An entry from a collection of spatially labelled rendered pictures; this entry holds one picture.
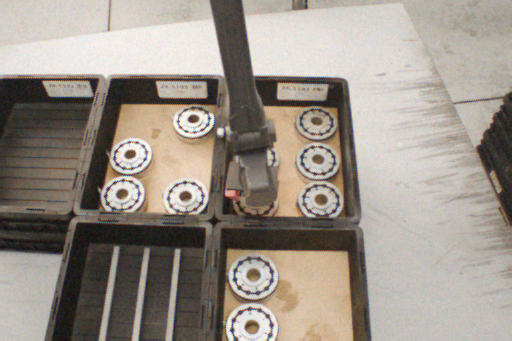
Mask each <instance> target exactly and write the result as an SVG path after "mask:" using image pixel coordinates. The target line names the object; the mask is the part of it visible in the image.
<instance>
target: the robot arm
mask: <svg viewBox="0 0 512 341"><path fill-rule="evenodd" d="M209 5H210V9H211V14H212V18H213V22H214V27H215V31H216V40H217V45H218V49H219V54H220V58H221V63H222V67H223V72H224V81H225V87H226V92H227V95H226V103H225V110H226V116H227V120H228V125H229V127H226V128H225V129H226V133H227V139H228V144H229V147H230V152H231V156H238V162H234V161H232V162H230V165H229V170H228V175H227V181H226V189H225V197H228V198H230V199H235V200H236V201H237V202H238V200H239V191H242V195H243V197H245V201H246V203H247V204H248V205H249V206H251V207H263V206H266V205H268V204H270V203H272V202H275V201H277V199H278V190H279V181H280V173H279V167H278V166H271V165H267V164H268V159H267V154H268V150H269V149H271V148H274V143H276V142H277V134H276V129H275V123H274V120H273V119H271V120H270V119H266V114H265V109H264V105H263V102H262V100H261V97H260V96H259V94H258V92H257V90H256V87H255V82H254V76H253V69H252V56H251V50H250V45H249V38H248V32H247V26H246V20H245V13H244V7H243V1H242V0H210V2H209Z"/></svg>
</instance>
